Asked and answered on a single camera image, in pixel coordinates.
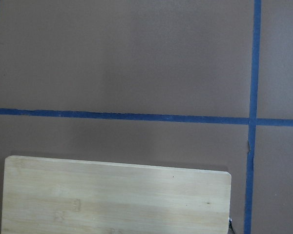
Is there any wooden cutting board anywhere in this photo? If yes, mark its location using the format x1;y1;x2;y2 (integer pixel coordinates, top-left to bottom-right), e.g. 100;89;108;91
1;156;231;234

